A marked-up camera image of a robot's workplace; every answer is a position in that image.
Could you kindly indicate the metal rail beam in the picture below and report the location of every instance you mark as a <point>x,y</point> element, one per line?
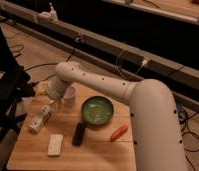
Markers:
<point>152,45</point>

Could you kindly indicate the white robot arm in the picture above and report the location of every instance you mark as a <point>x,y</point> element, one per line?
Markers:
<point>156,128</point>

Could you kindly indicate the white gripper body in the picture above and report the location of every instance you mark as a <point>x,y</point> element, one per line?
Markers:
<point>57,89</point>

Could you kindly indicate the white rectangular sponge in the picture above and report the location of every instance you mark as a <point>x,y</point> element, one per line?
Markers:
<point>55,145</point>

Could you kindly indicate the black chair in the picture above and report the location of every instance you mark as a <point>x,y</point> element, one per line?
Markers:
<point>14,85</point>

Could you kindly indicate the white power adapter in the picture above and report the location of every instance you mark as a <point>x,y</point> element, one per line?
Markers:
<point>51,15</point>

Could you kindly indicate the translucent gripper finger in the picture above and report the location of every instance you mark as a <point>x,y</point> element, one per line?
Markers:
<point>56,106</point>

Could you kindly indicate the orange carrot toy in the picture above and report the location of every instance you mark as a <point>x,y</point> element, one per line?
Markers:
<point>118,133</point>

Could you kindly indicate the green ceramic bowl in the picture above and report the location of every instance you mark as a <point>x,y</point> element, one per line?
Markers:
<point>97,110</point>

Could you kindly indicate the black remote control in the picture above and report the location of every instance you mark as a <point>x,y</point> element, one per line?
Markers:
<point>78,134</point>

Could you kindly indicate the white plastic bottle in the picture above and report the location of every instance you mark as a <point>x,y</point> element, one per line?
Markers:
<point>39,120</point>

